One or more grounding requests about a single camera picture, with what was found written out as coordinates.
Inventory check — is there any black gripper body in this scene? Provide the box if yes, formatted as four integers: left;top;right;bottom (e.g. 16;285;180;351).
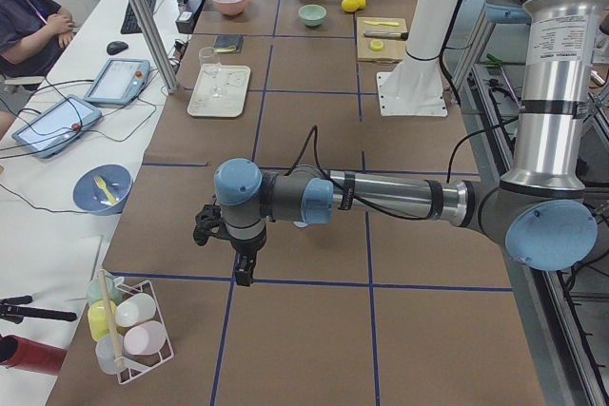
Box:
231;233;265;259

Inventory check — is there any green bowl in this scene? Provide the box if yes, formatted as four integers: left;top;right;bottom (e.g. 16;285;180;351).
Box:
298;4;327;28

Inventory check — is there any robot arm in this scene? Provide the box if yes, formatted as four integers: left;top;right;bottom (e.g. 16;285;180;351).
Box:
213;0;608;286

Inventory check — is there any blue bowl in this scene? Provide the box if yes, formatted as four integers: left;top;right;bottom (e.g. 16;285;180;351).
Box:
72;164;132;216

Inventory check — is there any white cup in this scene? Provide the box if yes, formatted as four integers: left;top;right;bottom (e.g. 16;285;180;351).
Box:
115;293;156;328

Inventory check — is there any pink cup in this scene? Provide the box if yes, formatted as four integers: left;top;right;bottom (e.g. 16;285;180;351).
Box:
124;320;167;356

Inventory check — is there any green cup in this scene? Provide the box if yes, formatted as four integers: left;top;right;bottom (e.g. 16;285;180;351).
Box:
87;272;125;305

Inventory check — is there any yellow cup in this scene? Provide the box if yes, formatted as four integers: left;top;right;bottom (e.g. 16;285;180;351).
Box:
87;300;109;341

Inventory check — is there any clear cup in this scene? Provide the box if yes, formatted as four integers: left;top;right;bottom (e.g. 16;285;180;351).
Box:
95;334;120;375

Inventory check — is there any white bear tray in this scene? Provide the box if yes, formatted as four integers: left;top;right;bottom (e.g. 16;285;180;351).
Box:
187;65;251;118

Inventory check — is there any yellow plastic fork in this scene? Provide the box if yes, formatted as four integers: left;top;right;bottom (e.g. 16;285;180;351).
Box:
93;175;118;205

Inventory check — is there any clear wine glass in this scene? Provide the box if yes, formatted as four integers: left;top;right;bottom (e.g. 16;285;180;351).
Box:
198;47;224;98

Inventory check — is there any far teach pendant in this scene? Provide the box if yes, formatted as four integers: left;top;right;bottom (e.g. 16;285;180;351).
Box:
84;58;150;106

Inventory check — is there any teach pendant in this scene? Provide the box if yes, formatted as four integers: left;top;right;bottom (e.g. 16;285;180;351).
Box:
11;95;102;158
84;58;150;106

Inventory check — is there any near teach pendant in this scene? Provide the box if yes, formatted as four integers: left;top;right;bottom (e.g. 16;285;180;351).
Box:
11;95;102;158

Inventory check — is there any black tripod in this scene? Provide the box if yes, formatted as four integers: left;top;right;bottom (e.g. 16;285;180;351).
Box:
1;295;77;324

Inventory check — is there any black power box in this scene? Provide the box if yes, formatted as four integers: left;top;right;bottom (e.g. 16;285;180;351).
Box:
175;0;204;34

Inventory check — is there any lemon half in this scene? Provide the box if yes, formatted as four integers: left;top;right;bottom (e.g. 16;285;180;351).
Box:
369;40;384;51

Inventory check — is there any black computer mouse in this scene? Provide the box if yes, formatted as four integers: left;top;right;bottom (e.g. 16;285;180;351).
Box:
106;41;129;56

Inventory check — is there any red bottle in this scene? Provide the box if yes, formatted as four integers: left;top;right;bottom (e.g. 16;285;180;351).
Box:
1;335;68;376

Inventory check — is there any wooden cutting board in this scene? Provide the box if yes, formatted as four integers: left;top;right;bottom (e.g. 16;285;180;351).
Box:
356;17;408;63

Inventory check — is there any black keyboard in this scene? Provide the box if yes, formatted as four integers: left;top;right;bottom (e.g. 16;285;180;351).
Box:
120;0;159;35

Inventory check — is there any metal muddler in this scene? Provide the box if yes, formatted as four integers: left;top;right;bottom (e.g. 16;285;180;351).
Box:
363;30;409;41

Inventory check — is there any yellow plastic knife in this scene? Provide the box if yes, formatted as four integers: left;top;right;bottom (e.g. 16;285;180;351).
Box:
363;20;401;27

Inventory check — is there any seated person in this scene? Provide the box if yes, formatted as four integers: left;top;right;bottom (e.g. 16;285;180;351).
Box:
0;0;77;141

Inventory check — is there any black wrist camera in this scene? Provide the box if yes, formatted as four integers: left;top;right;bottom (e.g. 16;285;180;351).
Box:
193;204;226;246

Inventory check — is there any white wire cup rack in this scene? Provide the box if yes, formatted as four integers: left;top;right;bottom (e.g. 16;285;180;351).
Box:
95;270;174;385

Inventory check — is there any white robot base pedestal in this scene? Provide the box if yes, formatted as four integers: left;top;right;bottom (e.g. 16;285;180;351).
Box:
377;0;460;117

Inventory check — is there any aluminium frame post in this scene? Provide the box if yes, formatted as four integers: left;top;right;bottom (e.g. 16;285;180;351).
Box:
128;0;178;94

